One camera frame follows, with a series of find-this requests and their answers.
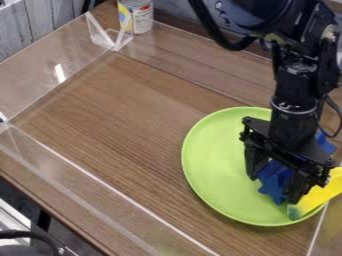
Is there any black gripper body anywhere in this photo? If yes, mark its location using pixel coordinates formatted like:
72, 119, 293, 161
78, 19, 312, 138
239, 99, 338, 188

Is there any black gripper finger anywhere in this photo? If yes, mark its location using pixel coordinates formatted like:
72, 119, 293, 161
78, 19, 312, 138
288, 164, 332, 204
245, 142, 269, 180

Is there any blue cross-shaped block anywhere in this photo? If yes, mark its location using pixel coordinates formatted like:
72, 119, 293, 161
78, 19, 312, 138
257, 131, 337, 206

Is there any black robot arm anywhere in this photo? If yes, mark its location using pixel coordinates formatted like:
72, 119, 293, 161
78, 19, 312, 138
189, 0, 342, 204

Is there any green plate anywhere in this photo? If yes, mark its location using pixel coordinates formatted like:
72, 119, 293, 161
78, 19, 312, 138
182, 107, 325, 227

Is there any yellow toy banana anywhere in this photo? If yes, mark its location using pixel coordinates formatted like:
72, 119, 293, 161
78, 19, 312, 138
288, 167, 342, 220

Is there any clear acrylic front barrier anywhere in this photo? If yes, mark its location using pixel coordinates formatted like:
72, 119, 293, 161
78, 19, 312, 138
0, 123, 218, 256

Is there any white can with label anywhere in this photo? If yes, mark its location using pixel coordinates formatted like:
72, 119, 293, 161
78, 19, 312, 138
118, 0, 154, 35

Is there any clear acrylic corner bracket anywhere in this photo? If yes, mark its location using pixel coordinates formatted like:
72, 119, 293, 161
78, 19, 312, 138
86, 12, 134, 52

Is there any black cable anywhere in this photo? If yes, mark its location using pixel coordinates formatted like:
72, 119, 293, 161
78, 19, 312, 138
0, 229, 62, 256

